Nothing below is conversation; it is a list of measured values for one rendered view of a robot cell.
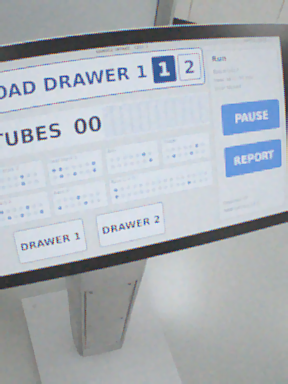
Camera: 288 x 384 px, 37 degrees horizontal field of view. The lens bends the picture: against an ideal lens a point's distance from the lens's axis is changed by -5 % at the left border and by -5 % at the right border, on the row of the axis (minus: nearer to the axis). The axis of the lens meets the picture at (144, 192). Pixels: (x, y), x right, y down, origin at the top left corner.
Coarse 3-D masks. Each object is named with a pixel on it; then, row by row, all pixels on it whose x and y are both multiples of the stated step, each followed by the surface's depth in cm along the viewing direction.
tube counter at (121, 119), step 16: (176, 96) 58; (192, 96) 58; (80, 112) 54; (96, 112) 55; (112, 112) 56; (128, 112) 56; (144, 112) 57; (160, 112) 58; (176, 112) 58; (192, 112) 59; (208, 112) 60; (80, 128) 55; (96, 128) 55; (112, 128) 56; (128, 128) 57; (144, 128) 57; (160, 128) 58
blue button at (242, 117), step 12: (228, 108) 60; (240, 108) 61; (252, 108) 62; (264, 108) 62; (276, 108) 63; (228, 120) 61; (240, 120) 61; (252, 120) 62; (264, 120) 63; (276, 120) 63; (228, 132) 61; (240, 132) 62; (252, 132) 63
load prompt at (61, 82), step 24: (192, 48) 57; (0, 72) 50; (24, 72) 51; (48, 72) 52; (72, 72) 53; (96, 72) 54; (120, 72) 55; (144, 72) 56; (168, 72) 57; (192, 72) 58; (0, 96) 51; (24, 96) 52; (48, 96) 53; (72, 96) 54; (96, 96) 54
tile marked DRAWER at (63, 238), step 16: (48, 224) 57; (64, 224) 57; (80, 224) 58; (16, 240) 56; (32, 240) 56; (48, 240) 57; (64, 240) 58; (80, 240) 58; (32, 256) 57; (48, 256) 58
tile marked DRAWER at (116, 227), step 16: (128, 208) 59; (144, 208) 60; (160, 208) 61; (96, 224) 59; (112, 224) 59; (128, 224) 60; (144, 224) 61; (160, 224) 61; (112, 240) 60; (128, 240) 61
